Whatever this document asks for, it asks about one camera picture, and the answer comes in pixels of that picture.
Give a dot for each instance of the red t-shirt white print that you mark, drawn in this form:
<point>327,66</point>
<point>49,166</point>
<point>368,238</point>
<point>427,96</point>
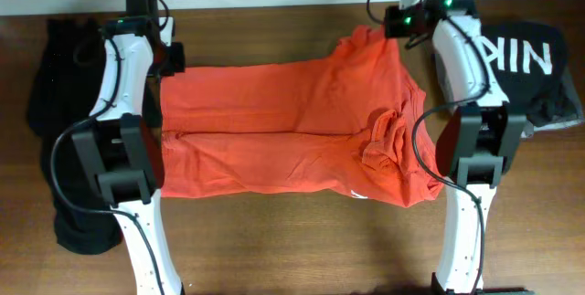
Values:
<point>348,122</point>

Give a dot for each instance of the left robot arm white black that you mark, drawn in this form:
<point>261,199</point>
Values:
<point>118,153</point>

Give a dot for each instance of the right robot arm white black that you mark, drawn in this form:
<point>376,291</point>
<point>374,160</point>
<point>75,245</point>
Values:
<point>479,142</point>

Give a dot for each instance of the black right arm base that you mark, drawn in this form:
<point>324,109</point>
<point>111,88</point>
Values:
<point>437,289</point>

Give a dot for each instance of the black crumpled garment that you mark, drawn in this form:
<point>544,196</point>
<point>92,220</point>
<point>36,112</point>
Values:
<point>64,91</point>

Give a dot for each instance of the black folded shirt white letters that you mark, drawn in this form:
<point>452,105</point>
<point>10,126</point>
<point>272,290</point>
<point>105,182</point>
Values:
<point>529,60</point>

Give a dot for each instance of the grey folded garment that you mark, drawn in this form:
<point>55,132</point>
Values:
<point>477,83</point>

